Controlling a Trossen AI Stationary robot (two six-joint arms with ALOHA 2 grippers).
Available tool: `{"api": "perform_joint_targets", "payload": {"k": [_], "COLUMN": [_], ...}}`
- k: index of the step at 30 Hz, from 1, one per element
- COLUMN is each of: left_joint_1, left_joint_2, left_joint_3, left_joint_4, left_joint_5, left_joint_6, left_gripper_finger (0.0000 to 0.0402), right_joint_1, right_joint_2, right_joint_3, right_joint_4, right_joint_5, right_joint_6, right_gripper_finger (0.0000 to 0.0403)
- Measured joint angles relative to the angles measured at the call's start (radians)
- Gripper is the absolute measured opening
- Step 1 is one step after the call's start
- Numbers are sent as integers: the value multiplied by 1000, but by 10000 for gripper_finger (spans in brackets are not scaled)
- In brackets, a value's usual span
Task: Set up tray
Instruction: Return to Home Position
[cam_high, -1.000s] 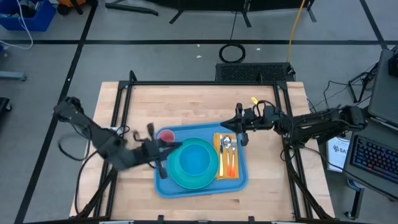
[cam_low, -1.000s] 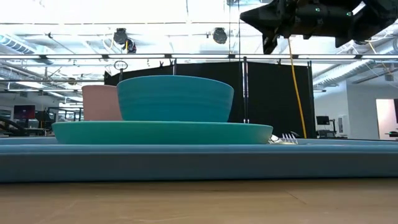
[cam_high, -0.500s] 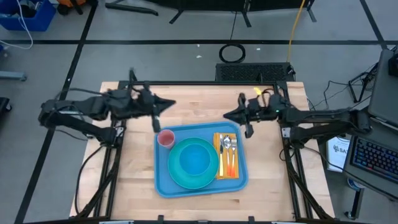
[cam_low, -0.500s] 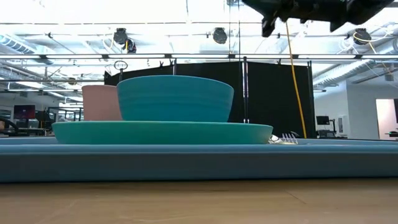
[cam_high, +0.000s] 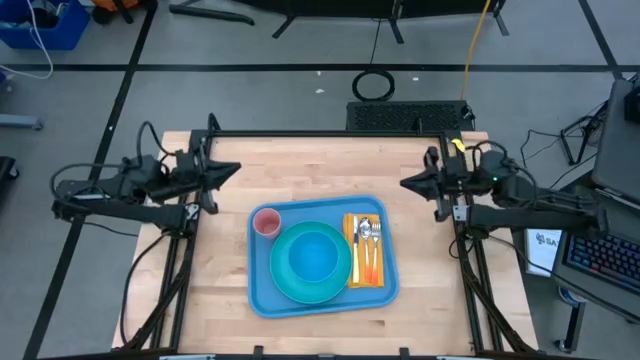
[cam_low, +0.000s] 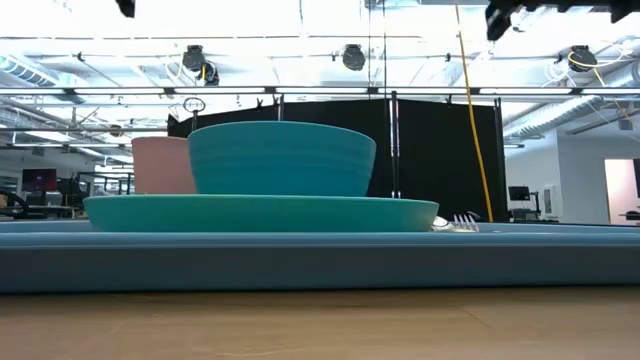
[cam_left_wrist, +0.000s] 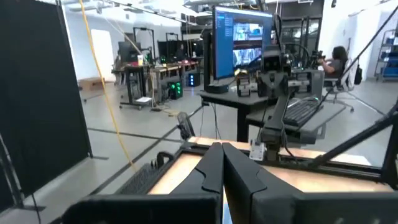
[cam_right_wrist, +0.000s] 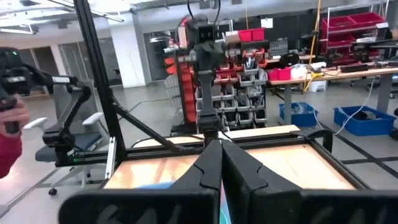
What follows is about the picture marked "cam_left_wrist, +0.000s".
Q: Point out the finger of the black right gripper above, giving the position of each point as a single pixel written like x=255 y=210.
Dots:
x=300 y=85
x=243 y=85

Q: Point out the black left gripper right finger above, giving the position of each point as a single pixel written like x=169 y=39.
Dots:
x=242 y=177

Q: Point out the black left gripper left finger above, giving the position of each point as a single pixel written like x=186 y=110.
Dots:
x=213 y=174

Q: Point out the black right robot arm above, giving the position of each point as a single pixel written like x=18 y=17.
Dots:
x=276 y=118

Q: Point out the dark computer desk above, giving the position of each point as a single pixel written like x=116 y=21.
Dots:
x=236 y=101

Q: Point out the backlit black keyboard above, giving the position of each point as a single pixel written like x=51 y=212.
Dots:
x=301 y=113

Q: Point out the person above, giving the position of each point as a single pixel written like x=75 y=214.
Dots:
x=337 y=63

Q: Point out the large computer monitor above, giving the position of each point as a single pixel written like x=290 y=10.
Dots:
x=242 y=40

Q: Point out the office chair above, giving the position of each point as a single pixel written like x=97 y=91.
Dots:
x=345 y=81

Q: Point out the blue-lit computer case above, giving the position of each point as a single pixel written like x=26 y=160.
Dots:
x=194 y=80

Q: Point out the black hanging bag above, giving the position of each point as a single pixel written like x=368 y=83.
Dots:
x=358 y=74

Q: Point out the green-lit computer case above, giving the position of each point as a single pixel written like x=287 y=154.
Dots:
x=175 y=90

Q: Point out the black perforated computer tower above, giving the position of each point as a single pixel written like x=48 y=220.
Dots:
x=140 y=180

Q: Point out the wooden workbench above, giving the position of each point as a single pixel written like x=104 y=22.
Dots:
x=164 y=70

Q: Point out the metal storage shelf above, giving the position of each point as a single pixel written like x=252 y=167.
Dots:
x=388 y=62

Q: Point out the cardboard box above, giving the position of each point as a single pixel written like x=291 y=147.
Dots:
x=90 y=84

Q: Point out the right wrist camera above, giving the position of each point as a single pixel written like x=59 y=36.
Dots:
x=272 y=62

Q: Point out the white arm base bracket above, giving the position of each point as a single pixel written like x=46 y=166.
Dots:
x=257 y=152

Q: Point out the black aluminium frame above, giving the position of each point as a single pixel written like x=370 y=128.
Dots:
x=351 y=142

